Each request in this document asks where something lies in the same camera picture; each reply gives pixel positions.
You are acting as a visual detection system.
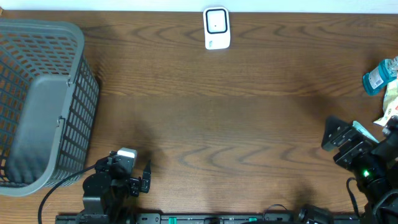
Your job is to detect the teal mouthwash bottle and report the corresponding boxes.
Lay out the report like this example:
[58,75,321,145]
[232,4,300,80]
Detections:
[363,57,397,96]

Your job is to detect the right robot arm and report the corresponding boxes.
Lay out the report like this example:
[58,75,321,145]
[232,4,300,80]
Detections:
[322,116,397,223]

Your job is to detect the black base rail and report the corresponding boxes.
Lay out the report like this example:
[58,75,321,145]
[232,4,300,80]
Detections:
[55,212,360,224]

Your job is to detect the teal wet wipes pack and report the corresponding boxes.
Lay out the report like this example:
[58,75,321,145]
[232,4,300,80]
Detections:
[352,121,379,143]

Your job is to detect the yellow snack bag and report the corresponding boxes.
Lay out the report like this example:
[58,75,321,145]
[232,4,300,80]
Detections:
[374,80,397,126]

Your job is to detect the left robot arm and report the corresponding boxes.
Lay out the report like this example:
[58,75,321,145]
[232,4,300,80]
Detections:
[75,152,152,224]

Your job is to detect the grey plastic basket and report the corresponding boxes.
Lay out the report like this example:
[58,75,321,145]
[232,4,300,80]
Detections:
[1,19,99,197]

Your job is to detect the white barcode scanner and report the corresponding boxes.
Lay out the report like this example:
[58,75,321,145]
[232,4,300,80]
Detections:
[203,6,231,50]

